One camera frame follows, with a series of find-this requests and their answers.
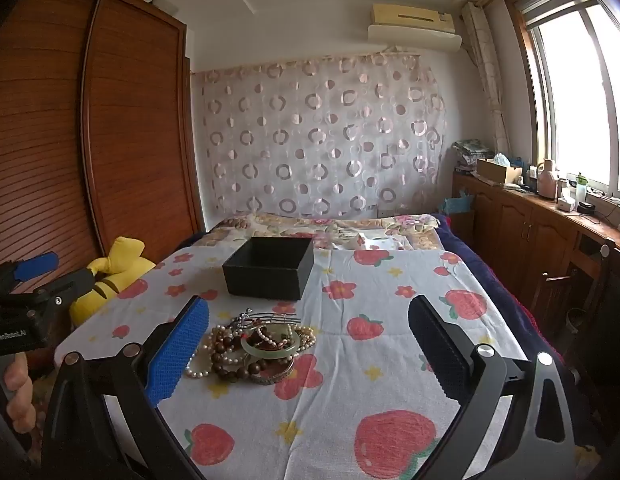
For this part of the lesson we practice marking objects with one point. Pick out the stack of folded cloth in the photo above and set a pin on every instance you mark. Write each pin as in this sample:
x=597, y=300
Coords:
x=472, y=155

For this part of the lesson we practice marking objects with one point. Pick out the strawberry print blanket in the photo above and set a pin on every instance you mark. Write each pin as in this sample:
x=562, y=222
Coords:
x=365, y=285

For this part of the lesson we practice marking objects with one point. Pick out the black rectangular box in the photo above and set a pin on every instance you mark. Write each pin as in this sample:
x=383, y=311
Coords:
x=262, y=285

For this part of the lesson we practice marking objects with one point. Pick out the cardboard box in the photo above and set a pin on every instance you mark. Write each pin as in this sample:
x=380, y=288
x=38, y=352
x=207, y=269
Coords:
x=494, y=172

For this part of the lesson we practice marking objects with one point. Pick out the window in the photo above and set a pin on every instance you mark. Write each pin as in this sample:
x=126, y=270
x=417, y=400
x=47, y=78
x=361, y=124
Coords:
x=569, y=110

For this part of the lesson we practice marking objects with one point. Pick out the yellow plush toy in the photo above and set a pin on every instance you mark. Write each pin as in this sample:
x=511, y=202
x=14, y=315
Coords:
x=105, y=290

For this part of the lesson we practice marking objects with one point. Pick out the floral quilt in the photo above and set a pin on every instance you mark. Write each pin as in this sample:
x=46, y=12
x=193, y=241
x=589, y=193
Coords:
x=340, y=232

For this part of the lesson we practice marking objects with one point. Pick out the wooden cabinet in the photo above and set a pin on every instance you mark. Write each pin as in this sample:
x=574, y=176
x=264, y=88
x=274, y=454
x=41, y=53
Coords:
x=514, y=220

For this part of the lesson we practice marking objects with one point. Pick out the circle pattern sheer curtain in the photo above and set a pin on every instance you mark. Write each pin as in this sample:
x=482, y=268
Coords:
x=315, y=160

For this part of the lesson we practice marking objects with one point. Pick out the pale green jade bangle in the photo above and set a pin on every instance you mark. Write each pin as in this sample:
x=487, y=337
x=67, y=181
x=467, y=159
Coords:
x=270, y=353

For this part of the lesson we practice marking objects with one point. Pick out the beige window curtain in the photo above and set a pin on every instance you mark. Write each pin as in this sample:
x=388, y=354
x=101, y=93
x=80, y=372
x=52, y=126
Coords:
x=489, y=85

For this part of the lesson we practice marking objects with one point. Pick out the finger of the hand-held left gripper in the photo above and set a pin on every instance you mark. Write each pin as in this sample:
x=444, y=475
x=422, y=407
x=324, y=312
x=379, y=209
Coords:
x=72, y=284
x=37, y=265

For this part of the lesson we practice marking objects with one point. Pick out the person's left hand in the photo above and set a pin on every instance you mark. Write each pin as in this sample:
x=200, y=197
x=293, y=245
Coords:
x=19, y=395

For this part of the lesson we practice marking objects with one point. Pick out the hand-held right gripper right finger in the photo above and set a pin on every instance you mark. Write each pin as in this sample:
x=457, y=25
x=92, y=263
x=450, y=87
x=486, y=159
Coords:
x=439, y=350

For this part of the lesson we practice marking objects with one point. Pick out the pink jug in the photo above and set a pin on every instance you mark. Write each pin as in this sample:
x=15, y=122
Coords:
x=547, y=182

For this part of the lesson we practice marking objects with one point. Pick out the blue bag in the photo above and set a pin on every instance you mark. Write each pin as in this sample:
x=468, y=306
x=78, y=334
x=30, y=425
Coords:
x=457, y=206

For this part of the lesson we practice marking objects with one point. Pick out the silver metal bangle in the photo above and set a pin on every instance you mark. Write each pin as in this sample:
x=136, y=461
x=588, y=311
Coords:
x=272, y=380

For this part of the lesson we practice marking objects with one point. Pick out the brown wooden wardrobe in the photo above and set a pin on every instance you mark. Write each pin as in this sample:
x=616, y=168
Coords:
x=130, y=135

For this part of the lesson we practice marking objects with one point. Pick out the bottle with green lid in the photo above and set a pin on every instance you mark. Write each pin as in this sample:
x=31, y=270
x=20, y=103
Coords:
x=581, y=190

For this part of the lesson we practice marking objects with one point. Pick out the rhinestone hair clip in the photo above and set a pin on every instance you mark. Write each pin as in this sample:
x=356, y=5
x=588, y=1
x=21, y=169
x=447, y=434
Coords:
x=267, y=317

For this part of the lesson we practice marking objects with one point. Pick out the wall air conditioner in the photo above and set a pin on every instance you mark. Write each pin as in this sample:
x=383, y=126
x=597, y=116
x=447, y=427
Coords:
x=414, y=22

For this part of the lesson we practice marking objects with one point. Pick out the white tissue box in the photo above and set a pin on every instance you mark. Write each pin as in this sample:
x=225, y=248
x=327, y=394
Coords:
x=565, y=205

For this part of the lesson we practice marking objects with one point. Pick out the dark wooden chair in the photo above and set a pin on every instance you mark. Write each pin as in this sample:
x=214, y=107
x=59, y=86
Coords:
x=602, y=260

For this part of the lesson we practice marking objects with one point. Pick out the dark blue blanket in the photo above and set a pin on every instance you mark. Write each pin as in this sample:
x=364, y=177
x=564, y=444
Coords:
x=489, y=270

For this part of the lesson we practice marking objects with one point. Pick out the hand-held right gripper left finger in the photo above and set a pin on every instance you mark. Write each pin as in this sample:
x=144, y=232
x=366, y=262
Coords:
x=177, y=355

